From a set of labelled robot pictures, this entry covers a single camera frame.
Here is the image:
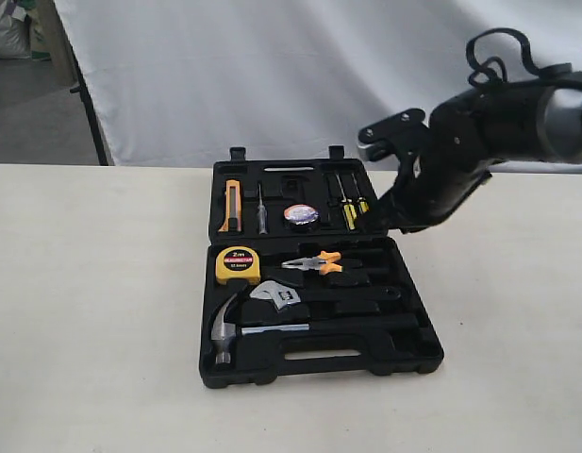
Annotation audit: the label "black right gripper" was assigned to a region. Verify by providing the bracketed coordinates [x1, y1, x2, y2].
[355, 157, 491, 234]

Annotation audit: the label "cardboard box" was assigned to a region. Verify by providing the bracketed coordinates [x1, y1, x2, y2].
[30, 0, 69, 64]

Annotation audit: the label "long yellow black screwdriver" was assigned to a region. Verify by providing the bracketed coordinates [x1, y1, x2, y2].
[335, 172, 358, 231]

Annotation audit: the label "orange handled pliers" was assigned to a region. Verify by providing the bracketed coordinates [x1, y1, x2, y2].
[281, 251, 343, 275]

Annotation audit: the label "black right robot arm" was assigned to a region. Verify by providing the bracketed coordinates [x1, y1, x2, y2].
[357, 71, 582, 233]

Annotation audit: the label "black backdrop stand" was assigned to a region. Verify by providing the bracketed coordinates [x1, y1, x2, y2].
[62, 25, 110, 166]

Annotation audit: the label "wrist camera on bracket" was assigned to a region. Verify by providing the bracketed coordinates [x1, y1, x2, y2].
[358, 109, 431, 162]

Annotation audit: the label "steel claw hammer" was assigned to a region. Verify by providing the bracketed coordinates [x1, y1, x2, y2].
[210, 294, 419, 365]

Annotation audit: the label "black adjustable wrench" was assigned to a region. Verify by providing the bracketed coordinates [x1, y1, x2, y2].
[249, 280, 402, 311]

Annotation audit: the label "white backdrop cloth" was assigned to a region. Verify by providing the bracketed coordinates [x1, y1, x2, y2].
[56, 1, 582, 167]

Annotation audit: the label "yellow tape measure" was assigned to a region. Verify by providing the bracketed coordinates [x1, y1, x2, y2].
[215, 245, 261, 285]

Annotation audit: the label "short yellow black screwdriver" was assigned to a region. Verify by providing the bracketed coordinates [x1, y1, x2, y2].
[351, 173, 369, 214]

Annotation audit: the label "black plastic tool case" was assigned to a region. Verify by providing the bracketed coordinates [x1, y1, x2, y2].
[198, 145, 444, 389]

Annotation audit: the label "clear test screwdriver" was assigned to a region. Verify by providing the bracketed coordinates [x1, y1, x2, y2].
[257, 183, 268, 235]

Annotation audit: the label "black electrical tape roll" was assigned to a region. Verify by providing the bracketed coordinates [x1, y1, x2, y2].
[283, 204, 320, 231]

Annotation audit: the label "orange utility knife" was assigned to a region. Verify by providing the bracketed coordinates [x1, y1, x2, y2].
[218, 179, 242, 233]

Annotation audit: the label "white sack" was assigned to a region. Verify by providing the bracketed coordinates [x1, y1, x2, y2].
[0, 0, 36, 59]

